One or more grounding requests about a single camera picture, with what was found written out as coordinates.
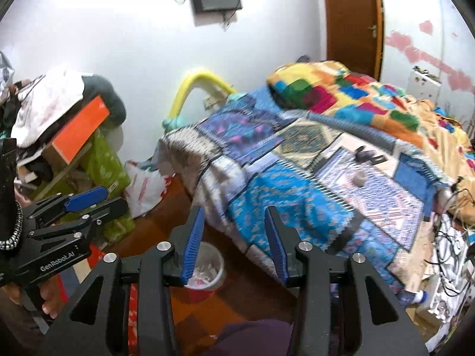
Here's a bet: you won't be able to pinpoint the blue patterned bed sheet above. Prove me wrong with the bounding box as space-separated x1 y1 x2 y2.
158 85 446 297

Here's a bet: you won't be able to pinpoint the white plastic bag red print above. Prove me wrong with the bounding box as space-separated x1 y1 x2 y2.
124 160 167 219

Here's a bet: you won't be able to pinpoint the white sliding-door wardrobe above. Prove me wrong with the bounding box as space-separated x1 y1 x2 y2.
380 0 475 119

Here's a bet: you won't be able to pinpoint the grey rounded appliance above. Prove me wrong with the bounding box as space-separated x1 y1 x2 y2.
438 187 455 212

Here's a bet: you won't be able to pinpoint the grey handheld device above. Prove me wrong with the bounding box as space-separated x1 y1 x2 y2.
354 147 387 164

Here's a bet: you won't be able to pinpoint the small white cabinet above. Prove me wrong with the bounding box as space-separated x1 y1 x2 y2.
408 66 442 99

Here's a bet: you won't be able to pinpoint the orange box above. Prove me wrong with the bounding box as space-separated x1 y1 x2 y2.
44 94 111 166

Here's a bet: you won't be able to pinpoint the tangle of cables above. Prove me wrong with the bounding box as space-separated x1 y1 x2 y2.
430 176 475 297

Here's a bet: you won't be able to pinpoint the white bin with red base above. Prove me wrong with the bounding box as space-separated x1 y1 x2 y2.
183 241 227 305

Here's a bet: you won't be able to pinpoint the white bottle blue label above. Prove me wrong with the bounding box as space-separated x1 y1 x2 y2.
399 290 429 306

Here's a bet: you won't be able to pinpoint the dark grey cushion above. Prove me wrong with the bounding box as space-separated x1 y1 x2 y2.
80 75 127 127

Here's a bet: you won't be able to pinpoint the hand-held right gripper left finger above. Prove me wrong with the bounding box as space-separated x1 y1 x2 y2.
41 205 206 356

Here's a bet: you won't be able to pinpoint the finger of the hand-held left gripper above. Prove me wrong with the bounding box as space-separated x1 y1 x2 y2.
24 186 109 227
29 197 129 245

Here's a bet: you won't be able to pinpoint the person's legs in dark pants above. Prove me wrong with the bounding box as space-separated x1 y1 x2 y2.
213 319 297 356

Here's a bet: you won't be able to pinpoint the person's left hand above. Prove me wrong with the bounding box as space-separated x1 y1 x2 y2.
5 276 65 320

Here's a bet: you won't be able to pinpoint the yellow foam tube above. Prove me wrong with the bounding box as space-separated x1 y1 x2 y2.
169 73 238 119

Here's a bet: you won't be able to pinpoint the brown wooden door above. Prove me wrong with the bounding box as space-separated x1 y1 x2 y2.
321 0 384 82

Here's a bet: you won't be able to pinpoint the colourful patchwork blanket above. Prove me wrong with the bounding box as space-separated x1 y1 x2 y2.
266 60 475 201

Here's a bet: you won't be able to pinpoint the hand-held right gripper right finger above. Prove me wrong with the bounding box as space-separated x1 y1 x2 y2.
265 205 431 356

